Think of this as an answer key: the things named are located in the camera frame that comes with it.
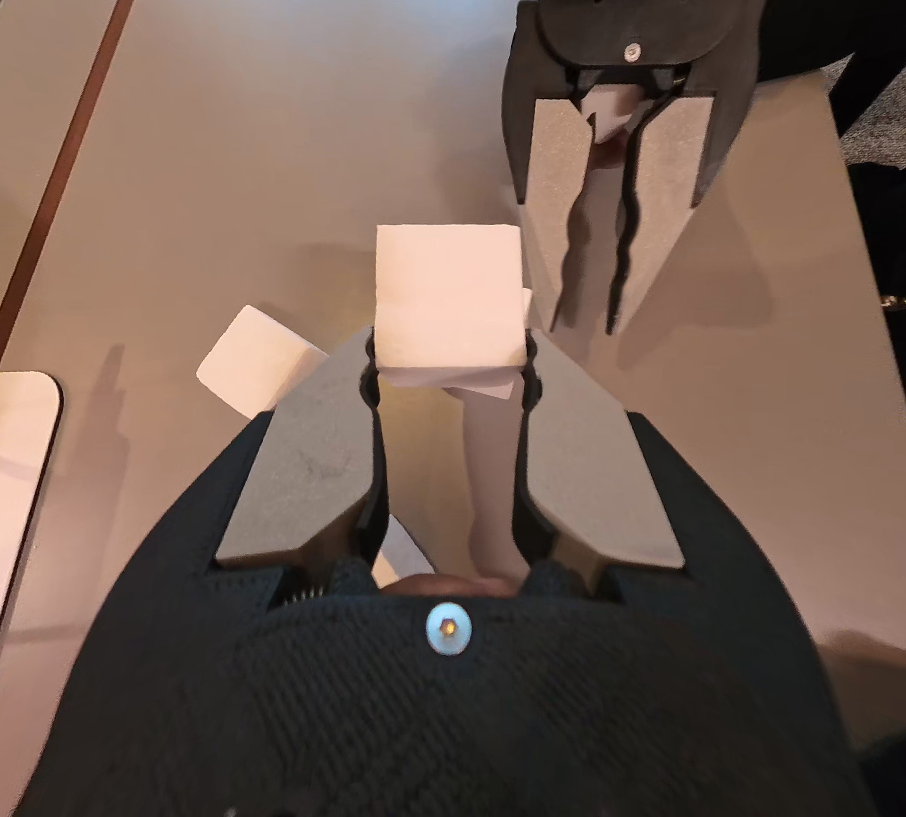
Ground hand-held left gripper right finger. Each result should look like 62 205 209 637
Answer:
512 329 688 595

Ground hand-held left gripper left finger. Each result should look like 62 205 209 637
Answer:
214 326 390 581

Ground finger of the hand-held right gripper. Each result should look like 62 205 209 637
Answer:
606 93 717 337
520 95 596 333

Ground white hard foam cube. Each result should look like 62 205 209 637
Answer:
374 223 528 372
196 304 330 420
382 290 533 400
371 516 436 588

